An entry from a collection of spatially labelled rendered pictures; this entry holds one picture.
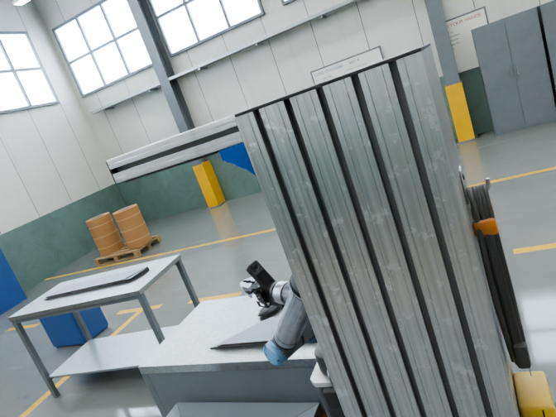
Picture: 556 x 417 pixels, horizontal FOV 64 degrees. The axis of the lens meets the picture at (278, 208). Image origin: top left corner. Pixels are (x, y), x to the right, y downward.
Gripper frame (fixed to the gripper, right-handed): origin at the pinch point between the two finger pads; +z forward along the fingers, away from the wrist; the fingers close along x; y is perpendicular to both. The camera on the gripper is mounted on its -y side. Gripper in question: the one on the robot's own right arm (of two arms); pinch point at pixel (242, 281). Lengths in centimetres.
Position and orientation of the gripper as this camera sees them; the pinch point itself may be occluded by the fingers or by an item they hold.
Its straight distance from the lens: 164.1
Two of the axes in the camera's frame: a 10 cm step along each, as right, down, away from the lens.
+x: 6.4, -5.3, 5.7
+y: 4.3, 8.5, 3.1
